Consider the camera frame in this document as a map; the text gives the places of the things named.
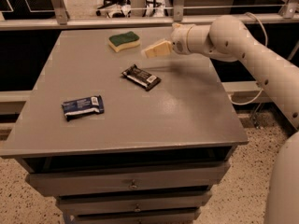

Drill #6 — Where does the middle grey drawer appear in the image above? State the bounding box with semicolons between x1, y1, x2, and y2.
57;190;211;216

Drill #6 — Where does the black rxbar wrapper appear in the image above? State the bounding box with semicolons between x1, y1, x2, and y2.
121;64;161;91

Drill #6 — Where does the grey metal railing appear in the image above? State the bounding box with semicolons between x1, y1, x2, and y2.
1;0;298;31

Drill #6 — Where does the black office chair base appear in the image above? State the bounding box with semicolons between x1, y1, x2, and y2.
95;0;131;18

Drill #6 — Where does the bottom grey drawer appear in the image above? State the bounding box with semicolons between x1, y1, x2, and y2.
64;208;200;224

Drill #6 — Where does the white cable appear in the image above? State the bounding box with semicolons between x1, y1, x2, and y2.
230;11;269;106

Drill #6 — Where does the green and yellow sponge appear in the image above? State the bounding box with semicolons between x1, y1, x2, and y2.
108;31;140;52

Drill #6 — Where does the grey drawer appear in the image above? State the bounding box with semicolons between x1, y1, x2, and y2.
64;208;200;224
57;190;211;216
26;161;230;196

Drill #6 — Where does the blue rxbar blueberry wrapper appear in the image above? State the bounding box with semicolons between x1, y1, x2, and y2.
62;95;105;121

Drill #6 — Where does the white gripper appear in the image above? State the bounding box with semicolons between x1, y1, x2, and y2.
142;22;193;59

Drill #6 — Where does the grey drawer cabinet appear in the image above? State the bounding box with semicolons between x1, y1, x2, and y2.
0;26;249;224

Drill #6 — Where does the top grey drawer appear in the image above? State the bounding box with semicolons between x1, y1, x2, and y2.
26;161;230;196

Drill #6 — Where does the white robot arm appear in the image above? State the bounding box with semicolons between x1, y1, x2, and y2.
143;15;299;224

